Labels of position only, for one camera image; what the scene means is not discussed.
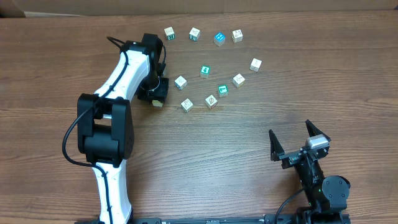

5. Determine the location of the green-edged picture wooden block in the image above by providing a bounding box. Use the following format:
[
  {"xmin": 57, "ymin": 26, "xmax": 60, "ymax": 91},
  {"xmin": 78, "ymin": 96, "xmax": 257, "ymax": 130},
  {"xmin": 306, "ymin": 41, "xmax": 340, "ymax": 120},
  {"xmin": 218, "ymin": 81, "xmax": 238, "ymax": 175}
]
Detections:
[{"xmin": 180, "ymin": 98, "xmax": 193, "ymax": 113}]

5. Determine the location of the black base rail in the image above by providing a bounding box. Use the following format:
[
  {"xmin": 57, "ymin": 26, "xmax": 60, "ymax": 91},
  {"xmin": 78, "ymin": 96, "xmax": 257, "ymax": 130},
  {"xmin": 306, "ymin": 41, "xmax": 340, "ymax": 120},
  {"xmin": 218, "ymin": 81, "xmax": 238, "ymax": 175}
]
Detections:
[{"xmin": 74, "ymin": 213, "xmax": 351, "ymax": 224}]

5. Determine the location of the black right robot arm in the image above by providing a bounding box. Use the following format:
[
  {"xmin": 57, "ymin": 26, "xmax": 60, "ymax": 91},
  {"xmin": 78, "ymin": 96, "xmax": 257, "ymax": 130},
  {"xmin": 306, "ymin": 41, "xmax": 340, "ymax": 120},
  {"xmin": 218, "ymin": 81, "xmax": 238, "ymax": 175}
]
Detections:
[{"xmin": 264, "ymin": 120, "xmax": 351, "ymax": 224}]

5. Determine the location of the green J wooden block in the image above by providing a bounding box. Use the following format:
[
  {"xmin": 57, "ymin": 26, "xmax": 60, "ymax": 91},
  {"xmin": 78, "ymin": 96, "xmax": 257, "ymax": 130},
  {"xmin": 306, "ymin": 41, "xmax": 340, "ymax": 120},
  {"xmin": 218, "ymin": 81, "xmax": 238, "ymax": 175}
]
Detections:
[{"xmin": 189, "ymin": 27, "xmax": 200, "ymax": 42}]

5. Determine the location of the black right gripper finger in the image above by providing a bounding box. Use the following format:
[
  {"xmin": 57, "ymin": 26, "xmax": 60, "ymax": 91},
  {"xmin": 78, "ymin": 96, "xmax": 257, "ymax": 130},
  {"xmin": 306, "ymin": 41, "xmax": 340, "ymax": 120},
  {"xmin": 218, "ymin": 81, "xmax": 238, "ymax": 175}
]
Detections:
[
  {"xmin": 305, "ymin": 119, "xmax": 331, "ymax": 142},
  {"xmin": 269, "ymin": 129, "xmax": 285, "ymax": 161}
]

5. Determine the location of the blue-top wooden block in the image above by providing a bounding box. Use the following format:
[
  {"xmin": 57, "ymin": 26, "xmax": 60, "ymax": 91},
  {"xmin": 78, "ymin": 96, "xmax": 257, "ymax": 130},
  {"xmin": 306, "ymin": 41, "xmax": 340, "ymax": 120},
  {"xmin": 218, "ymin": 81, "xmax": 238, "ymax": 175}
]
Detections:
[{"xmin": 214, "ymin": 32, "xmax": 226, "ymax": 47}]

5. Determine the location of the yellow G wooden block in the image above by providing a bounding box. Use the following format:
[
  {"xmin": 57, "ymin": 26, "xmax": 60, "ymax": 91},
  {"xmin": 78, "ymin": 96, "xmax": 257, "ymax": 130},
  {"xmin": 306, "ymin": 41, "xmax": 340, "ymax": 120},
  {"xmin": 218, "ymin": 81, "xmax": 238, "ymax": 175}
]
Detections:
[{"xmin": 232, "ymin": 73, "xmax": 245, "ymax": 88}]

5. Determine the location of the green 4 wooden block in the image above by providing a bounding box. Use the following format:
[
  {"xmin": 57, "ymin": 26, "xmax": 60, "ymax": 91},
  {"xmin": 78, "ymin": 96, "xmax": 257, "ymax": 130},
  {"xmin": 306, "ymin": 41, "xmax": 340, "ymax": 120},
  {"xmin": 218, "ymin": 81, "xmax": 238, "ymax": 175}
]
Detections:
[{"xmin": 200, "ymin": 65, "xmax": 211, "ymax": 78}]

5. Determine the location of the yellow-top wooden block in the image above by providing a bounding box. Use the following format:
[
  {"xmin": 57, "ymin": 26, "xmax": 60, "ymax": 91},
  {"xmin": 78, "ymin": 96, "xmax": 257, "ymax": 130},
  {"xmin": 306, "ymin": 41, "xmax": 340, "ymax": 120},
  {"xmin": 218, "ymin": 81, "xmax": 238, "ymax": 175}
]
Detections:
[{"xmin": 152, "ymin": 100, "xmax": 163, "ymax": 108}]

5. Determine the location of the green K wooden block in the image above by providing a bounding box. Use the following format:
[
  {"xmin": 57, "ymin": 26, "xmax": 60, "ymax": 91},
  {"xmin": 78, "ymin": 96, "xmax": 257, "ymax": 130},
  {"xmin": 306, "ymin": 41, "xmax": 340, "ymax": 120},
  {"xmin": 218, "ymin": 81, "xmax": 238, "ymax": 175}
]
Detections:
[{"xmin": 164, "ymin": 27, "xmax": 175, "ymax": 40}]

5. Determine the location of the yellow O wooden block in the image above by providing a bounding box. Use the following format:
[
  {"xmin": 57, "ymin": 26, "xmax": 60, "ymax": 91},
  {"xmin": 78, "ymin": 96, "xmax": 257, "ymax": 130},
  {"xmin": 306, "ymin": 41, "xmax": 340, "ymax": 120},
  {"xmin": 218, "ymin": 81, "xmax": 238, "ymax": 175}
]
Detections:
[{"xmin": 232, "ymin": 29, "xmax": 243, "ymax": 42}]

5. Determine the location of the blue D wooden block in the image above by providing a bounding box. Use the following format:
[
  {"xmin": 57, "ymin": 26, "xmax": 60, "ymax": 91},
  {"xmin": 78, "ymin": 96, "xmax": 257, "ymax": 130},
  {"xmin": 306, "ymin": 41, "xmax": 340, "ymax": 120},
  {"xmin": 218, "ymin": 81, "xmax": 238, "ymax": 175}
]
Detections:
[{"xmin": 174, "ymin": 76, "xmax": 187, "ymax": 90}]

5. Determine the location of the red Y wooden block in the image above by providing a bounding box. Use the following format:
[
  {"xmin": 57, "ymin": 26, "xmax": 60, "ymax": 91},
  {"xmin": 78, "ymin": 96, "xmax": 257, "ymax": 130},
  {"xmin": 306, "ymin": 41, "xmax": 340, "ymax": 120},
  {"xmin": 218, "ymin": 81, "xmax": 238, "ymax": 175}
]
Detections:
[{"xmin": 205, "ymin": 95, "xmax": 218, "ymax": 109}]

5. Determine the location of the yellow anchor wooden block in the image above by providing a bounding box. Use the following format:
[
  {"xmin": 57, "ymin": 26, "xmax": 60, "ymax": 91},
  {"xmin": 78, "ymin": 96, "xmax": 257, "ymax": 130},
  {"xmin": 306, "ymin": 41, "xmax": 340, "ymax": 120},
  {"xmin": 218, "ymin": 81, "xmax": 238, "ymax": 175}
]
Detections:
[{"xmin": 249, "ymin": 58, "xmax": 262, "ymax": 72}]

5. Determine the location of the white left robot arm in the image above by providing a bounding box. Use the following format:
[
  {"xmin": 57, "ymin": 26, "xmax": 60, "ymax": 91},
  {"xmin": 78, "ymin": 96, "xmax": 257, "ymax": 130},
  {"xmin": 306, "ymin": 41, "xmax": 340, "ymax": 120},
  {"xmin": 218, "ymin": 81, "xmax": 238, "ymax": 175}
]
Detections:
[{"xmin": 72, "ymin": 33, "xmax": 169, "ymax": 223}]

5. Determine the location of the green 7 wooden block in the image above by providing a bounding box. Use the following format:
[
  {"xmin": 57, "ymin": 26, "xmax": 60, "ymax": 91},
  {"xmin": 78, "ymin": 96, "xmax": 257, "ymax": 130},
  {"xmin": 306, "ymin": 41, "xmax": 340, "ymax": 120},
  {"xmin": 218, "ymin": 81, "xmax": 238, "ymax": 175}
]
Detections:
[{"xmin": 218, "ymin": 85, "xmax": 229, "ymax": 98}]

